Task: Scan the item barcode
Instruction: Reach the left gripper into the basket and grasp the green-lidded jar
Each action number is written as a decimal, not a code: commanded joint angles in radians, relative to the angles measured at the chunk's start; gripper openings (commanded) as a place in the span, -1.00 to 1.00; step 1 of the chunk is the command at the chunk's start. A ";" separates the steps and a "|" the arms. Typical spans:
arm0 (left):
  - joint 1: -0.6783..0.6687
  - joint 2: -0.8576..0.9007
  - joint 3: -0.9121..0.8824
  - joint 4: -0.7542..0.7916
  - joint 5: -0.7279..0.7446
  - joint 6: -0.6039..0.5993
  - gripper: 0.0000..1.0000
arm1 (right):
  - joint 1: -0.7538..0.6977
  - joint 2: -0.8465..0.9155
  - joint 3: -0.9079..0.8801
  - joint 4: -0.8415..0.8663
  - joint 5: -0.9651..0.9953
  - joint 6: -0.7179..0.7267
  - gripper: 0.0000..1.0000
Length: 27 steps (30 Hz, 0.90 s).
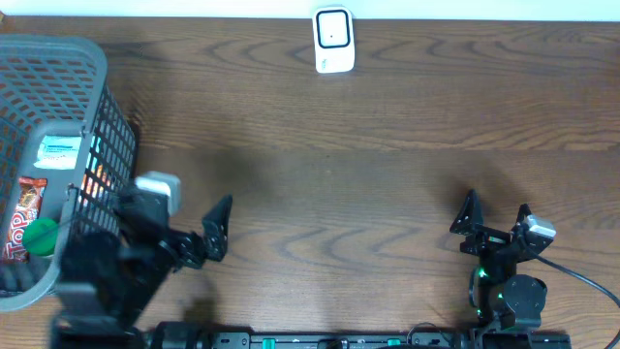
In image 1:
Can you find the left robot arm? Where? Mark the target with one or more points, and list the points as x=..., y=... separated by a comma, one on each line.
x=107, y=279

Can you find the orange tissue pack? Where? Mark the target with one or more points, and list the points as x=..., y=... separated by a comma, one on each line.
x=97, y=183

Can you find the teal wet wipes pack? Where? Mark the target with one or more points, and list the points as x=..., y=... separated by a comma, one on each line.
x=58, y=153

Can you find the white barcode scanner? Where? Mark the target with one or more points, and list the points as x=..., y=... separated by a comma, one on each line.
x=334, y=40

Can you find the red Top candy bar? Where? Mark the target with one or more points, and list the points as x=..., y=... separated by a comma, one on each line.
x=26, y=210

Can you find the green lid plastic jar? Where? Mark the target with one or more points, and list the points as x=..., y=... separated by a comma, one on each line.
x=40, y=236

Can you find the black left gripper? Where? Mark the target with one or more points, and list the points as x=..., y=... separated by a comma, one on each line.
x=188, y=254

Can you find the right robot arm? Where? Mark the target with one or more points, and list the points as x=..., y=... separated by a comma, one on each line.
x=506, y=300

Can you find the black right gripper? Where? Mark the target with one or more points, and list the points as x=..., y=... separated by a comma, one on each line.
x=487, y=238

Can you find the grey plastic mesh basket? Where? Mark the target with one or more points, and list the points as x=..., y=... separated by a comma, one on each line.
x=57, y=86

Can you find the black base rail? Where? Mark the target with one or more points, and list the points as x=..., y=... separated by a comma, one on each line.
x=368, y=340

